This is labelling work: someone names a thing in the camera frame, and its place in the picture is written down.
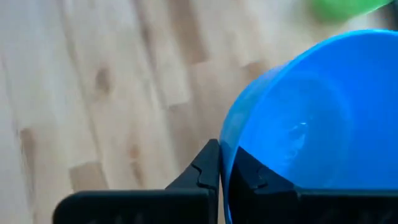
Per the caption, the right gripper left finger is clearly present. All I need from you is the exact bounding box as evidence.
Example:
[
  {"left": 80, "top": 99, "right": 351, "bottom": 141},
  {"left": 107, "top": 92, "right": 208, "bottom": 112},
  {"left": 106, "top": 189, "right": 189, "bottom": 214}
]
[{"left": 52, "top": 138, "right": 221, "bottom": 224}]

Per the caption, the green plastic mini bowl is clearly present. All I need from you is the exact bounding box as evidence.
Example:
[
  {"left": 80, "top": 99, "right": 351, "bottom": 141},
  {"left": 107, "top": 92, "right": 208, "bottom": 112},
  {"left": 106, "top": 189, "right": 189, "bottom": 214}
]
[{"left": 306, "top": 0, "right": 394, "bottom": 24}]

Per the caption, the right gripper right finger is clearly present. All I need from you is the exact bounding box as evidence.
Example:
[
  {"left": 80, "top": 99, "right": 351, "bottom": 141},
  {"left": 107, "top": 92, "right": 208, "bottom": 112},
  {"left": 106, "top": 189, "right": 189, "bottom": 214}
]
[{"left": 228, "top": 146, "right": 398, "bottom": 224}]

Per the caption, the blue plastic mini bowl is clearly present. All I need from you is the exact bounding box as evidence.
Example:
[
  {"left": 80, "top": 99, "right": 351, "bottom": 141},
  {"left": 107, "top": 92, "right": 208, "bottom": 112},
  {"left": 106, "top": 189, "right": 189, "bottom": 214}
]
[{"left": 219, "top": 29, "right": 398, "bottom": 224}]

